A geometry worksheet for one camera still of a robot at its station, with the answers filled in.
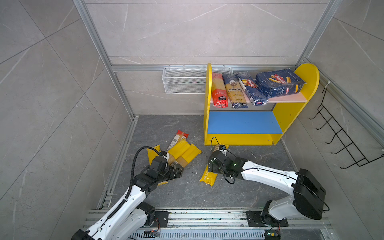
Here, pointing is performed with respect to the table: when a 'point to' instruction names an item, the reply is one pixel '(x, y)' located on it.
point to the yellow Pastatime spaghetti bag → (209, 177)
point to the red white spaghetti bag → (179, 137)
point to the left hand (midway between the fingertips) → (176, 166)
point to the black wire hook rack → (347, 143)
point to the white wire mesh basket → (183, 80)
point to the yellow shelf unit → (260, 125)
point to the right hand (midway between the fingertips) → (215, 164)
